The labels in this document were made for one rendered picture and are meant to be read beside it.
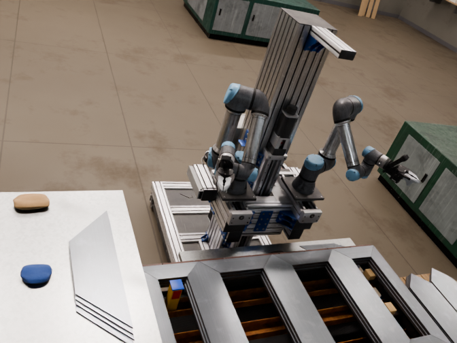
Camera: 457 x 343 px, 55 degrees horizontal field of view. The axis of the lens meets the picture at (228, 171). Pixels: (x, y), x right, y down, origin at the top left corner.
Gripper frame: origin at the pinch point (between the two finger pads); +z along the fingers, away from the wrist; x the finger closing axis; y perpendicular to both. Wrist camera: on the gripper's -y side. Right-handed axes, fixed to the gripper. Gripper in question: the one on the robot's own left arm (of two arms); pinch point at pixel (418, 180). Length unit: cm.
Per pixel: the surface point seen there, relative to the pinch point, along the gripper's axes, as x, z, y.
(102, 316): 175, -40, 16
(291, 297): 83, -8, 48
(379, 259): 8, 6, 58
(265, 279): 85, -25, 50
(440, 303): 3, 47, 61
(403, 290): 18, 28, 57
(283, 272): 74, -22, 50
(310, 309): 81, 3, 49
